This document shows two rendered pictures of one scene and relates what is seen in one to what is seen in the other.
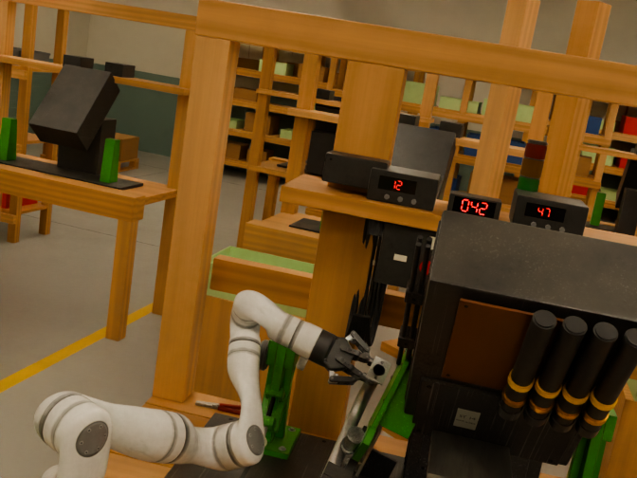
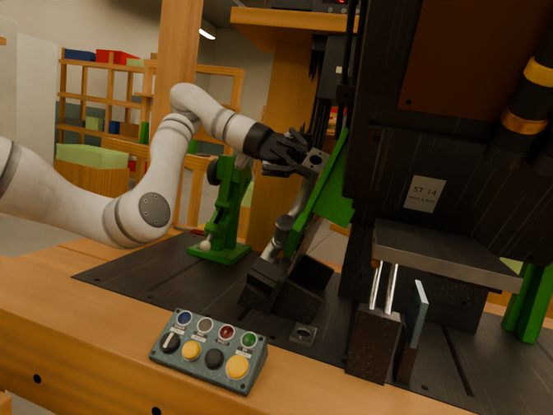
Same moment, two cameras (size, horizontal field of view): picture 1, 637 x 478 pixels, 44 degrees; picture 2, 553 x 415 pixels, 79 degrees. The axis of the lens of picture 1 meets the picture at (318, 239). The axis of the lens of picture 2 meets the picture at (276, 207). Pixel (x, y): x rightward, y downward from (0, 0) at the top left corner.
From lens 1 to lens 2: 1.14 m
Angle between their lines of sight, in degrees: 6
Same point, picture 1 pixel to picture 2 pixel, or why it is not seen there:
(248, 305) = (182, 91)
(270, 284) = not seen: hidden behind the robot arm
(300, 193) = (248, 12)
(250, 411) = (155, 178)
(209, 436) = (103, 204)
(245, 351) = (169, 128)
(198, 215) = (174, 65)
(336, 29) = not seen: outside the picture
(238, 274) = not seen: hidden behind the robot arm
